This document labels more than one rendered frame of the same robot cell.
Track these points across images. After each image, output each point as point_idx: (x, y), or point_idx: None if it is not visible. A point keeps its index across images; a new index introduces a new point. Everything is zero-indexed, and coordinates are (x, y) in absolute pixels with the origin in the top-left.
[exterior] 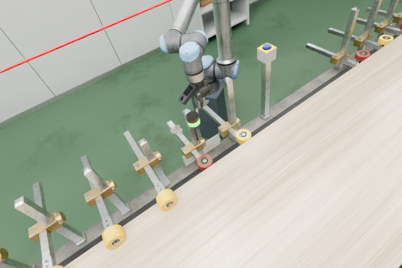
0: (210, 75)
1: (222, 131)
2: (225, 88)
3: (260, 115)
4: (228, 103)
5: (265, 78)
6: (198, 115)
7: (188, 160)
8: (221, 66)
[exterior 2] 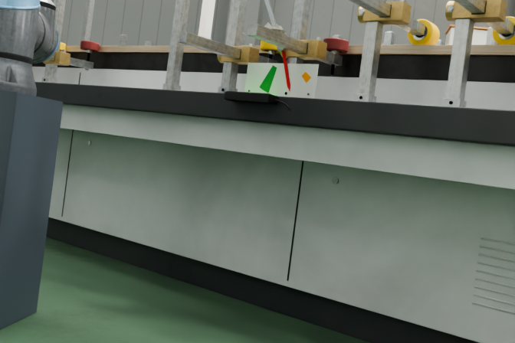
0: (41, 31)
1: (258, 49)
2: None
3: (172, 83)
4: None
5: None
6: (11, 199)
7: (309, 84)
8: (50, 10)
